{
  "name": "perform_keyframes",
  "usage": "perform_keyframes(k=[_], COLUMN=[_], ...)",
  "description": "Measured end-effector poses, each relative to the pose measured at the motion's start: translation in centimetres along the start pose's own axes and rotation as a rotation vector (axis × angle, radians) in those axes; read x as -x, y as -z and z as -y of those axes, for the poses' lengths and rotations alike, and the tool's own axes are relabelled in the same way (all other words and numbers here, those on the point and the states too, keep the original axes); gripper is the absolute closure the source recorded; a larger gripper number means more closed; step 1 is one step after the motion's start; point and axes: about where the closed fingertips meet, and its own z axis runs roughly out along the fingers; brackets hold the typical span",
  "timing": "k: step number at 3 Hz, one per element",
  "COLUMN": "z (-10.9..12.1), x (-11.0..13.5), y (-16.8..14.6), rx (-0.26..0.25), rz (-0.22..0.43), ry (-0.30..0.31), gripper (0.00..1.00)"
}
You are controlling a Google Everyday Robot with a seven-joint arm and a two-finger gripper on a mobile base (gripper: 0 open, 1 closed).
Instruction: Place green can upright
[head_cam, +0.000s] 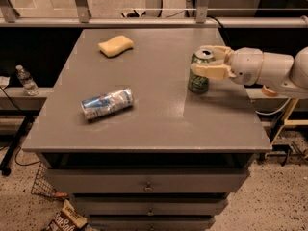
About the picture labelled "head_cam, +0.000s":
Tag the wire mesh basket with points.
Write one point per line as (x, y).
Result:
(40, 186)

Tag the roll of tan tape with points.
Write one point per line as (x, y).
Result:
(268, 92)

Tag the snack chip bag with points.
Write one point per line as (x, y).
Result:
(66, 220)

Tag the clear plastic water bottle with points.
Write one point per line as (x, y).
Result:
(27, 80)

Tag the green soda can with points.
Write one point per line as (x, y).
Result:
(201, 57)

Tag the blue silver soda can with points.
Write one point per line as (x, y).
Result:
(107, 103)

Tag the yellow sponge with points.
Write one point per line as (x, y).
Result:
(115, 46)

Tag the grey drawer cabinet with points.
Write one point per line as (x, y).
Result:
(166, 163)

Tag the yellow metal stand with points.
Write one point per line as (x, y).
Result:
(278, 126)

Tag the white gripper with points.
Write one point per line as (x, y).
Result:
(246, 65)

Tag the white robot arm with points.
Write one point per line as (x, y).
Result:
(282, 73)

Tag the grey metal railing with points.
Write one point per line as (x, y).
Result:
(154, 13)

